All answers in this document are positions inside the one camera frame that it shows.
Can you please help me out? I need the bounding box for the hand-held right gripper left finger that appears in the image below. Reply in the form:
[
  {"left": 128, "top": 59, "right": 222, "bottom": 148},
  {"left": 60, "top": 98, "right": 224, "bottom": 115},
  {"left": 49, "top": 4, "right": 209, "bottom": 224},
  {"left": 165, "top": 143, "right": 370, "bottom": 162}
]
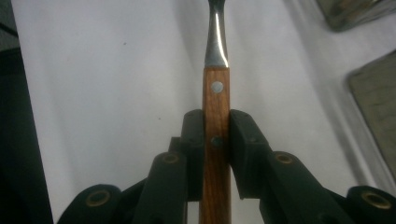
[{"left": 168, "top": 108, "right": 205, "bottom": 203}]

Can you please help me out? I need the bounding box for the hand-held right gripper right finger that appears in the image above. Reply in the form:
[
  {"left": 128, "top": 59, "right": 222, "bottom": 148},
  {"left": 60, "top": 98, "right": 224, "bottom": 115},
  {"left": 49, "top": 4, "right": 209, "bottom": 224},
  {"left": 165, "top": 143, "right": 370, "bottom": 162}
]
[{"left": 229, "top": 108, "right": 276, "bottom": 201}]

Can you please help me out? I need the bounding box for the wooden-handled fork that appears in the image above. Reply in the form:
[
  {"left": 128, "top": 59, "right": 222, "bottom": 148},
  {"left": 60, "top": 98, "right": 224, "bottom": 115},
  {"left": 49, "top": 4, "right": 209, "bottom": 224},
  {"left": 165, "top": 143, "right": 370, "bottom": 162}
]
[{"left": 199, "top": 0, "right": 233, "bottom": 224}]

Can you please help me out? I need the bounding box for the small smoky plastic bin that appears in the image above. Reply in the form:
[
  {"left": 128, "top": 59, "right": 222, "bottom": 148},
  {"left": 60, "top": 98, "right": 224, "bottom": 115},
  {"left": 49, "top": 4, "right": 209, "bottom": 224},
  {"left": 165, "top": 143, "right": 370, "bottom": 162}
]
[{"left": 315, "top": 0, "right": 396, "bottom": 33}]

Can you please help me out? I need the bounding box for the black cable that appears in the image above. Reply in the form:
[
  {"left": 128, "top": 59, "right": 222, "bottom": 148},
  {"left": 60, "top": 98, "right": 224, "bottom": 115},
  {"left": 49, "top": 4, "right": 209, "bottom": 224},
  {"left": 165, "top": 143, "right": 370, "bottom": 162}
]
[{"left": 0, "top": 21, "right": 19, "bottom": 37}]

